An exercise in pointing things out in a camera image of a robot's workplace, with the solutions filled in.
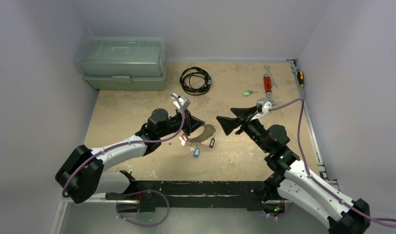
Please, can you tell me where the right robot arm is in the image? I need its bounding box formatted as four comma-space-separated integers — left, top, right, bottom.
216, 107, 370, 234

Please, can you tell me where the green plastic toolbox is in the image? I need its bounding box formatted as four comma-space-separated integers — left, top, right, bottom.
76, 37, 168, 91

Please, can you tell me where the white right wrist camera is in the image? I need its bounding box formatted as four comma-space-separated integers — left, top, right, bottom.
250, 98, 272, 121

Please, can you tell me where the yellow black screwdriver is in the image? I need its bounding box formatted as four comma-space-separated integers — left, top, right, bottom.
297, 71, 304, 98

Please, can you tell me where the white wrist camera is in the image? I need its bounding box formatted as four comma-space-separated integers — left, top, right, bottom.
171, 93, 191, 111
250, 98, 272, 121

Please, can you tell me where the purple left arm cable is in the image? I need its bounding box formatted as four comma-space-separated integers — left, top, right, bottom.
61, 93, 188, 228

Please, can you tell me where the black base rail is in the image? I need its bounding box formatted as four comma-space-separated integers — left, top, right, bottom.
106, 180, 281, 212

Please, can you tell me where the green tagged key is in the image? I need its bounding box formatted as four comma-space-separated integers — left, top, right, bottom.
243, 90, 258, 97

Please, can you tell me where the large metal keyring with keys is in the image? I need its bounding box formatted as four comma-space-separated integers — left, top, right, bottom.
179, 124, 216, 148

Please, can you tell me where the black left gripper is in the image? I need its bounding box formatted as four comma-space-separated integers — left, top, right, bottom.
157, 109, 204, 138

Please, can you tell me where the red handled adjustable wrench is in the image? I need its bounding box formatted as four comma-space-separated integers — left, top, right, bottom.
263, 74, 277, 106

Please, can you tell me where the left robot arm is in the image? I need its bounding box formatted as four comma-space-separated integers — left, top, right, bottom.
55, 109, 205, 204

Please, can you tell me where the coiled black cable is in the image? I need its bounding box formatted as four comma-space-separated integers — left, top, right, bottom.
179, 67, 212, 96

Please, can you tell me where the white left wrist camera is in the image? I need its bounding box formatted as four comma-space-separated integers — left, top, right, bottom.
171, 93, 191, 111

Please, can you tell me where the silver open-end wrench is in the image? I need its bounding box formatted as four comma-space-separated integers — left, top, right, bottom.
264, 65, 278, 88

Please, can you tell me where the aluminium side rail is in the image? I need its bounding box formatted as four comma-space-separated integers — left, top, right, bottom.
286, 59, 339, 191

